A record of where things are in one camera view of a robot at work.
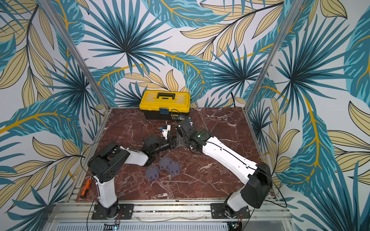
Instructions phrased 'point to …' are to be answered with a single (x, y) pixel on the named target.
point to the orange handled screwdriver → (85, 188)
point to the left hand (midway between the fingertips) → (185, 140)
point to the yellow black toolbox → (165, 104)
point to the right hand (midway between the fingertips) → (184, 138)
